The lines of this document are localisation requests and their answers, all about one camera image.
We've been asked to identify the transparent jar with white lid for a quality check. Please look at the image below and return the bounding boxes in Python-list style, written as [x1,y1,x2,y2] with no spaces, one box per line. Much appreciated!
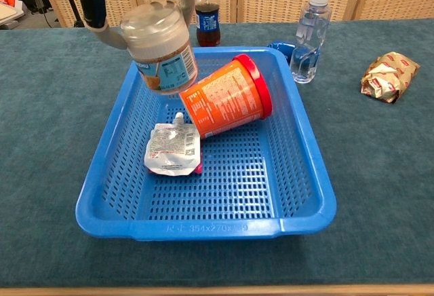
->
[120,0,199,96]

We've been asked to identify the cola bottle with blue cap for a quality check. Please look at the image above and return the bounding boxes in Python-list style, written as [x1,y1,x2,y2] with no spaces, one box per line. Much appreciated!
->
[194,0,221,48]

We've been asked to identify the red instant noodle cup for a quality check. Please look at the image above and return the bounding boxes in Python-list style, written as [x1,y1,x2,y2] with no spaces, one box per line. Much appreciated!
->
[178,53,273,140]

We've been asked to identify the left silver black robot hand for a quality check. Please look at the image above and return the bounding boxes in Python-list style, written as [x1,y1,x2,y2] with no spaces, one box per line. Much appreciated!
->
[71,0,203,51]

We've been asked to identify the gold red-print snack packet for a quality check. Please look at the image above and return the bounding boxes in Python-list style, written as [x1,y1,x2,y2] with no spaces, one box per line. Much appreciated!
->
[359,51,420,104]

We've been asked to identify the white red spout pouch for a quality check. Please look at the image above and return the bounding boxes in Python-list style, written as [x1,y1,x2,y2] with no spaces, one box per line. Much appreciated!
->
[143,111,204,176]

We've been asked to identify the teal felt table mat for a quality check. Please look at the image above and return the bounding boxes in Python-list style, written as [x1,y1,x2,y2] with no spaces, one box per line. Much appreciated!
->
[0,18,434,290]

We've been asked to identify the blue wrapped snack packet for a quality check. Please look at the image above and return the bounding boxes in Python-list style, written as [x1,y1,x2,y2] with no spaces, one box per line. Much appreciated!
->
[266,39,296,63]

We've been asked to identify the blue perforated plastic basket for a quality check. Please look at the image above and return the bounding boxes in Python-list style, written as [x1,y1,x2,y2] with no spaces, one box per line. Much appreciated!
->
[75,45,338,242]

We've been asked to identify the clear water bottle white cap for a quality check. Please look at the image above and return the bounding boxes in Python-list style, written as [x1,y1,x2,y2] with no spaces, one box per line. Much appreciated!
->
[289,0,333,84]

